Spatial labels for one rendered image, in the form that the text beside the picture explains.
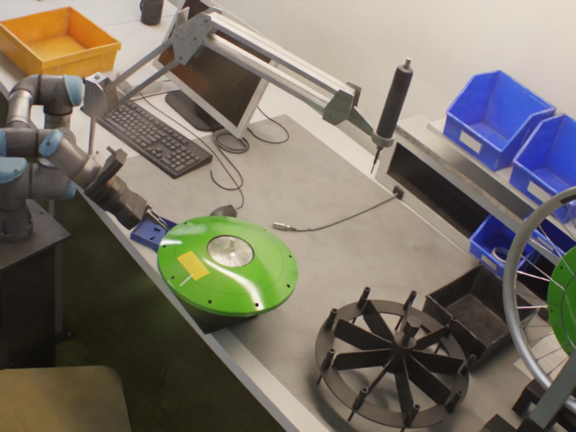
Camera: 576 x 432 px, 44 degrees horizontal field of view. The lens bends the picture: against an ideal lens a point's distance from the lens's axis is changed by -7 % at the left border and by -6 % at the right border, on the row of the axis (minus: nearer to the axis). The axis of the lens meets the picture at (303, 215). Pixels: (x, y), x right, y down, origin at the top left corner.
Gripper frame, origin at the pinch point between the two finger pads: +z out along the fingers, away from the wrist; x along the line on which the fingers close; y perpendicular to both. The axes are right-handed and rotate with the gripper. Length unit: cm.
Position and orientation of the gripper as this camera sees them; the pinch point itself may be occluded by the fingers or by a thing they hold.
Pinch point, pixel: (167, 228)
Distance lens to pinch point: 164.7
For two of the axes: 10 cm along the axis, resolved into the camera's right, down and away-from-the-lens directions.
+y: -7.4, 5.2, 4.2
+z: 6.7, 6.0, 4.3
